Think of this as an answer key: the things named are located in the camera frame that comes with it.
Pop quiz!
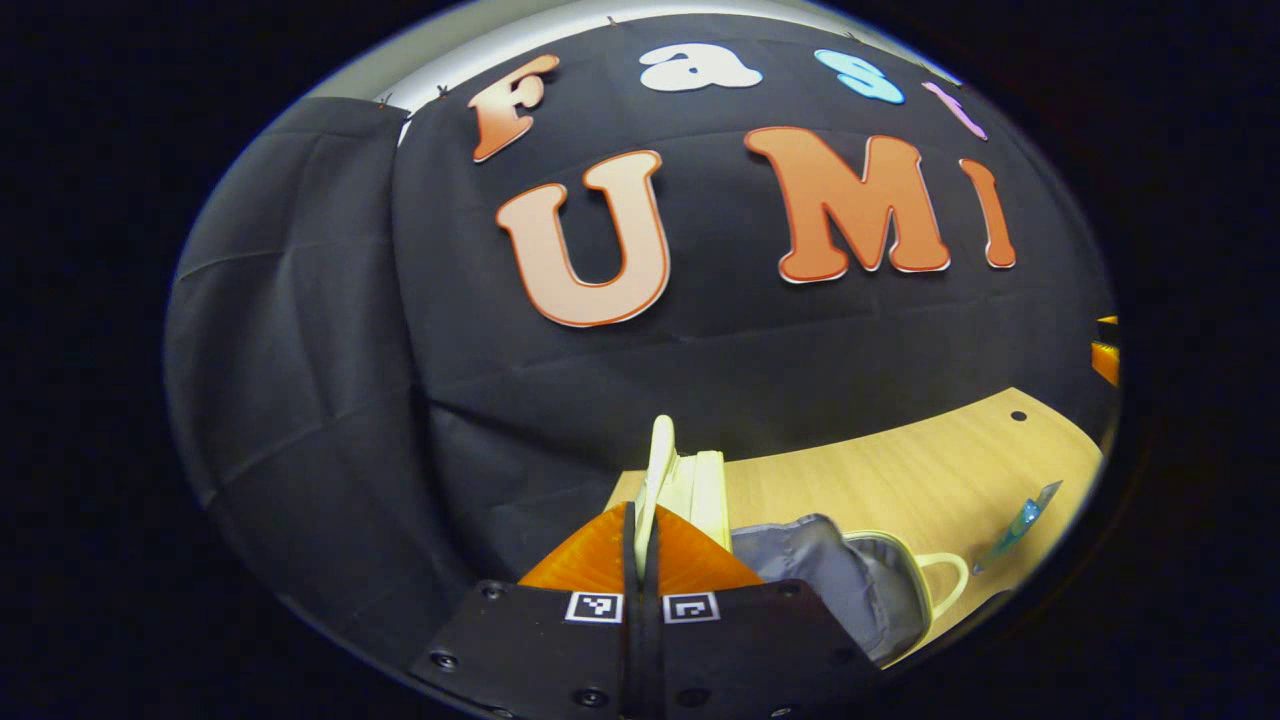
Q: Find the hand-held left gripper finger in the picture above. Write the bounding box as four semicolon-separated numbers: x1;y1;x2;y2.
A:
643;505;881;720
410;503;643;720

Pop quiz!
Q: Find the white and blue tube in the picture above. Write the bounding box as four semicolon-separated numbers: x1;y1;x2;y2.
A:
975;480;1063;573

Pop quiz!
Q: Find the pale yellow suitcase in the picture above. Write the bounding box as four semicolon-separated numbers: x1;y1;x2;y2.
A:
630;415;971;666

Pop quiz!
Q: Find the black backdrop cloth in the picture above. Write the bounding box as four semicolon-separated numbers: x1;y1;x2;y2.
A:
165;15;1121;651

